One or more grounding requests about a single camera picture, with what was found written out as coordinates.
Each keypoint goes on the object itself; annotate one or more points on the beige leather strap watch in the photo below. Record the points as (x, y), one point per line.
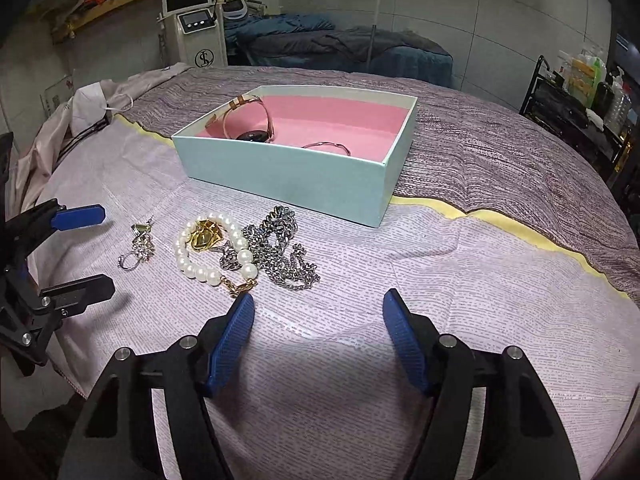
(244, 118)

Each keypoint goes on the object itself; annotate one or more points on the white face mask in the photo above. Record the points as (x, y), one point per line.
(93, 102)

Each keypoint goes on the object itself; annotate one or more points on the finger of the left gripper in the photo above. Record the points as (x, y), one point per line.
(45, 219)
(75, 289)

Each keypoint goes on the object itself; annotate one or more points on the clear pump bottle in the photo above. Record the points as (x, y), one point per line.
(617, 112)

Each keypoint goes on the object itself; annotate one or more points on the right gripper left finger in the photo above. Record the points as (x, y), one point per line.
(115, 435)

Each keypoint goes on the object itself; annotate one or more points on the teal box pink lining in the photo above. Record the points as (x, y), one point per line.
(337, 150)

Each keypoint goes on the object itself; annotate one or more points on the pink satin cloth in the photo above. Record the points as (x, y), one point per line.
(30, 173)

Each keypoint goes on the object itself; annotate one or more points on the white beauty machine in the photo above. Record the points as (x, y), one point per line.
(193, 33)

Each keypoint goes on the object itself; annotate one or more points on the black trolley rack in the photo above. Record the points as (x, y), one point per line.
(549, 106)

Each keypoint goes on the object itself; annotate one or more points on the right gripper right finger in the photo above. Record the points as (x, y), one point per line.
(522, 435)

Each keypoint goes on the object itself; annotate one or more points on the massage bed dark blankets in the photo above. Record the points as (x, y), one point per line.
(311, 41)

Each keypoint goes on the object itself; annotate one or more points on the purple striped blanket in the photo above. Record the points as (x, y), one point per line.
(470, 153)

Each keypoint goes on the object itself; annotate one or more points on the green bottle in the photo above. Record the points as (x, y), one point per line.
(599, 72)

